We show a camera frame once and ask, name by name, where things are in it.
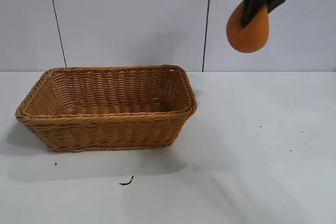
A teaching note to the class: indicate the brown woven wicker basket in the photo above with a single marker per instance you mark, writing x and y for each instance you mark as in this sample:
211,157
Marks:
105,129

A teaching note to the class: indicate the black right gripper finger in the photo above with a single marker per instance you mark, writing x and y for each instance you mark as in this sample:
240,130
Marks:
252,3
277,2

